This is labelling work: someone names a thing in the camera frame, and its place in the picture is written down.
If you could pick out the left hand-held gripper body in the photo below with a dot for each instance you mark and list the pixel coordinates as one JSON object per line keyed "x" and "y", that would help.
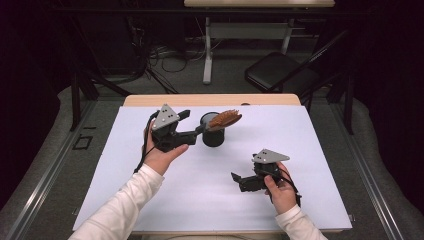
{"x": 166, "y": 133}

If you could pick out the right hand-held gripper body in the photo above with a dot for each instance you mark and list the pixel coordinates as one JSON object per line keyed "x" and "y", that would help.
{"x": 266, "y": 156}

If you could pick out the black mesh cup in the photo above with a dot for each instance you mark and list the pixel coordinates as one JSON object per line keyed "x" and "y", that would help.
{"x": 213, "y": 138}

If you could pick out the brown wooden hairbrush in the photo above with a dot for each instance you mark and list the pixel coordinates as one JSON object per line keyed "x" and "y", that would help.
{"x": 225, "y": 119}

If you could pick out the person's left hand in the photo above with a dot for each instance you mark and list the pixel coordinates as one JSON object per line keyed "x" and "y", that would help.
{"x": 160, "y": 160}

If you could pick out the person's right hand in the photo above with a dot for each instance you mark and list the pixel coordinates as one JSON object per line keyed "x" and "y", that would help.
{"x": 283, "y": 196}

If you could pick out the light wooden table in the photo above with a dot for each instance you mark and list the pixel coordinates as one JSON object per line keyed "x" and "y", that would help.
{"x": 200, "y": 100}

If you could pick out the white foam board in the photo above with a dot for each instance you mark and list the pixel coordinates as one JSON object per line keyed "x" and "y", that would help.
{"x": 200, "y": 186}

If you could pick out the black folding chair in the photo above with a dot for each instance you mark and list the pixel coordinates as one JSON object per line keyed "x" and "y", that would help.
{"x": 273, "y": 68}

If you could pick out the black metal stand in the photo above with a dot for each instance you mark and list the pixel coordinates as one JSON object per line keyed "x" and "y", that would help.
{"x": 349, "y": 106}
{"x": 75, "y": 100}

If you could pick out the white desk with wooden top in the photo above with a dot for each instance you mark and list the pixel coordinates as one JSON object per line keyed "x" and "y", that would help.
{"x": 246, "y": 30}

